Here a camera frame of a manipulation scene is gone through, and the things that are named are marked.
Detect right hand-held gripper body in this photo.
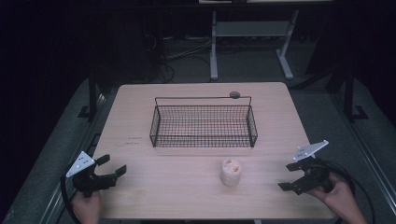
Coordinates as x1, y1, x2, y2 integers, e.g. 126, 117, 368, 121
292, 139, 334, 196

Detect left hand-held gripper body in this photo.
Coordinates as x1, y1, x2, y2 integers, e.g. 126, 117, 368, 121
65, 150, 118, 199

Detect person's left hand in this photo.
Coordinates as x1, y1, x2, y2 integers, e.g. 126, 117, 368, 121
70, 189, 103, 224

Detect person's right hand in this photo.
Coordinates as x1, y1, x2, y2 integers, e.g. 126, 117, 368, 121
307, 172, 360, 217

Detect white metal stand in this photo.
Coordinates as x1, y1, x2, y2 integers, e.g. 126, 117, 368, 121
209, 8, 301, 81

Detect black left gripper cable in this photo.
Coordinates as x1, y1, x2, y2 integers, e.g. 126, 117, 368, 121
60, 169, 81, 224

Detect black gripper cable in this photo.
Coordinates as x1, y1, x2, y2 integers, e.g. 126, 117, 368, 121
317, 158, 376, 224
60, 169, 81, 224

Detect aluminium frame rail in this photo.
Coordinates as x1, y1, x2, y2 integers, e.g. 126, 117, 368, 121
331, 92, 396, 216
38, 92, 108, 224

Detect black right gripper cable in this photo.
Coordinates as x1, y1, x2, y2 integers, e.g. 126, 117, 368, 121
317, 158, 376, 224

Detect black metal post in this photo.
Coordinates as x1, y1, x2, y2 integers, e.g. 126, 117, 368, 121
342, 66, 370, 123
78, 69, 101, 120

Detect black wire basket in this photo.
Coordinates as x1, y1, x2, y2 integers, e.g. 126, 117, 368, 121
148, 95, 259, 149

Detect floor cables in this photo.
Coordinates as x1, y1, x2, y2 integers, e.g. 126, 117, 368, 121
144, 34, 213, 84

